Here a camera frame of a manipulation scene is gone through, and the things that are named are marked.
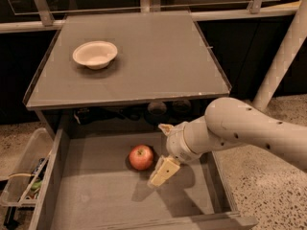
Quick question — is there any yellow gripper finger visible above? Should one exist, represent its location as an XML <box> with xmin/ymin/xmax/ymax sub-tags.
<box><xmin>149</xmin><ymin>155</ymin><xmax>180</xmax><ymax>187</ymax></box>
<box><xmin>158</xmin><ymin>124</ymin><xmax>173</xmax><ymax>136</ymax></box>

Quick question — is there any white paper bowl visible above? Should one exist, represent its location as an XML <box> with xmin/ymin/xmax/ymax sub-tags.
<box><xmin>72</xmin><ymin>41</ymin><xmax>118</xmax><ymax>70</ymax></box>

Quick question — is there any open grey top drawer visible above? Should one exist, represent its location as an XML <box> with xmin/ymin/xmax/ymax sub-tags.
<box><xmin>29</xmin><ymin>120</ymin><xmax>257</xmax><ymax>230</ymax></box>

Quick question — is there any red apple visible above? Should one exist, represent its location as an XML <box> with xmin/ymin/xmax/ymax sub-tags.
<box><xmin>129</xmin><ymin>145</ymin><xmax>154</xmax><ymax>171</ymax></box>

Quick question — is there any dark round can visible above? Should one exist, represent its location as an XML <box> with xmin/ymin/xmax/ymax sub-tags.
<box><xmin>147</xmin><ymin>102</ymin><xmax>167</xmax><ymax>115</ymax></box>
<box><xmin>172</xmin><ymin>100</ymin><xmax>192</xmax><ymax>114</ymax></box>

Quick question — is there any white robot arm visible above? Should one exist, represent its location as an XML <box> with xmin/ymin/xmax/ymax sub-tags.
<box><xmin>149</xmin><ymin>0</ymin><xmax>307</xmax><ymax>187</ymax></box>

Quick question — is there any metal railing frame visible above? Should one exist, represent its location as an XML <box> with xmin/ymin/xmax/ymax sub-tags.
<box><xmin>0</xmin><ymin>0</ymin><xmax>303</xmax><ymax>34</ymax></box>

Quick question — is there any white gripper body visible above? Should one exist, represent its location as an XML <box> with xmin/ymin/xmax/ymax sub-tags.
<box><xmin>166</xmin><ymin>122</ymin><xmax>201</xmax><ymax>164</ymax></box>

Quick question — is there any grey cabinet counter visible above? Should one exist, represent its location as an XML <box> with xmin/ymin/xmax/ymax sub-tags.
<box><xmin>24</xmin><ymin>11</ymin><xmax>231</xmax><ymax>132</ymax></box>

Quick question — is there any dark round can right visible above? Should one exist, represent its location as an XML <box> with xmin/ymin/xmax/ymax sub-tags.
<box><xmin>172</xmin><ymin>100</ymin><xmax>192</xmax><ymax>114</ymax></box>

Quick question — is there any dark round can left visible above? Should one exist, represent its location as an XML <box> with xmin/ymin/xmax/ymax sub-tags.
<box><xmin>147</xmin><ymin>102</ymin><xmax>167</xmax><ymax>115</ymax></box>

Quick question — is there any black item in shelf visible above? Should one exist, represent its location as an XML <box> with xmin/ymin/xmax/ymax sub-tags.
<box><xmin>74</xmin><ymin>108</ymin><xmax>94</xmax><ymax>125</ymax></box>

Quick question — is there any clear plastic bin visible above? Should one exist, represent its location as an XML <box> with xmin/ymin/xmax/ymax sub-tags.
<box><xmin>0</xmin><ymin>127</ymin><xmax>53</xmax><ymax>207</ymax></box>

